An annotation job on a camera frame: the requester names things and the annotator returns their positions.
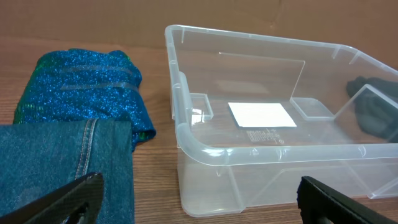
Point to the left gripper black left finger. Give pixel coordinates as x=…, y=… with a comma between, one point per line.
x=77, y=202

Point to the blue denim jeans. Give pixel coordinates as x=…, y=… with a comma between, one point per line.
x=39, y=158

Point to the clear plastic storage bin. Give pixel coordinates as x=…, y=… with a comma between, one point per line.
x=224, y=168

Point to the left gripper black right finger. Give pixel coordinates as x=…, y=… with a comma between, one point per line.
x=321, y=204

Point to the white label in bin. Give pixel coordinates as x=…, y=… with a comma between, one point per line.
x=261, y=115

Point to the black folded garment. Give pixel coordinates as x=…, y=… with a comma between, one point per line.
x=375, y=116

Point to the blue green sequin cloth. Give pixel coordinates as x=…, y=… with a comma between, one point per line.
x=79, y=84

